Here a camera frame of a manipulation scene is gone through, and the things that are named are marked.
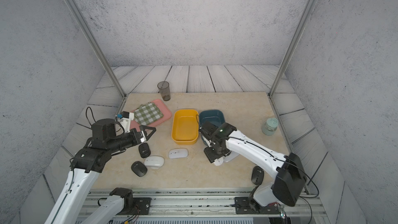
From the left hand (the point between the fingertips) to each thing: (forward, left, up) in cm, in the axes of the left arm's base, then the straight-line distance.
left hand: (152, 131), depth 69 cm
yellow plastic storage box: (+19, -11, -25) cm, 33 cm away
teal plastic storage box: (+26, -30, -24) cm, 47 cm away
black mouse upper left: (+3, +11, -25) cm, 27 cm away
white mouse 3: (-12, -33, +1) cm, 35 cm away
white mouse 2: (+2, -8, -26) cm, 27 cm away
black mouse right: (-11, -50, -25) cm, 57 cm away
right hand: (-5, -28, -14) cm, 32 cm away
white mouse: (-3, +5, -26) cm, 27 cm away
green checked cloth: (+32, +16, -26) cm, 44 cm away
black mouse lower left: (-7, +12, -25) cm, 29 cm away
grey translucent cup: (+48, +5, -17) cm, 52 cm away
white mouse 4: (-8, -29, -14) cm, 34 cm away
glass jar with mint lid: (+14, -62, -19) cm, 67 cm away
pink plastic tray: (+40, +7, -28) cm, 49 cm away
